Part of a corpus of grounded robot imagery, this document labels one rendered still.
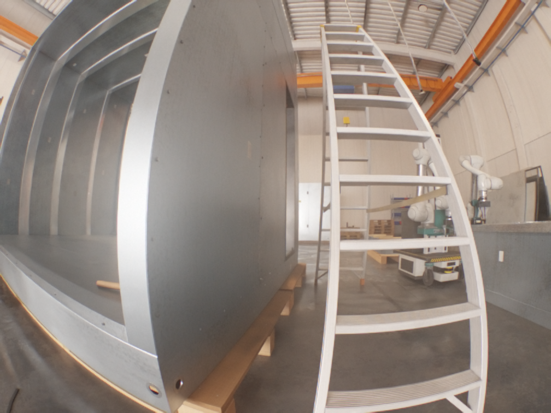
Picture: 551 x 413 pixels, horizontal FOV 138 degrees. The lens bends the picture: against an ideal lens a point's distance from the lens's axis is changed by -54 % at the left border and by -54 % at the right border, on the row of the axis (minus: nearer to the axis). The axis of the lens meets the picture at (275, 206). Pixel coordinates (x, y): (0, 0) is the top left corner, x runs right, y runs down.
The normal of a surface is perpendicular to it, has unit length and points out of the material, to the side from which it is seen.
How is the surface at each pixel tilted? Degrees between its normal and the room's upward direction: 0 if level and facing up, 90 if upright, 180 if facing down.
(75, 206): 90
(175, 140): 90
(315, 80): 90
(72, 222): 90
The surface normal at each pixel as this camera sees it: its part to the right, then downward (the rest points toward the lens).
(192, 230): 0.98, 0.00
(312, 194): -0.22, -0.07
